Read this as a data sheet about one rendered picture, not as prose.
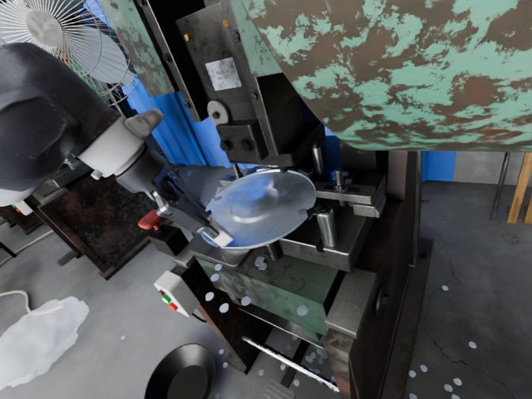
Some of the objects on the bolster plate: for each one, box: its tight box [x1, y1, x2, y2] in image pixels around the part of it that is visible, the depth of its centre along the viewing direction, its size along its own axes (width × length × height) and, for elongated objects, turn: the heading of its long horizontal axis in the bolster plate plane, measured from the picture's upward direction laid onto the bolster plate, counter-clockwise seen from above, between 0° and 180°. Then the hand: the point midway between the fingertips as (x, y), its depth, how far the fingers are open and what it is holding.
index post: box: [316, 206, 338, 247], centre depth 55 cm, size 3×3×10 cm
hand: (216, 232), depth 53 cm, fingers closed
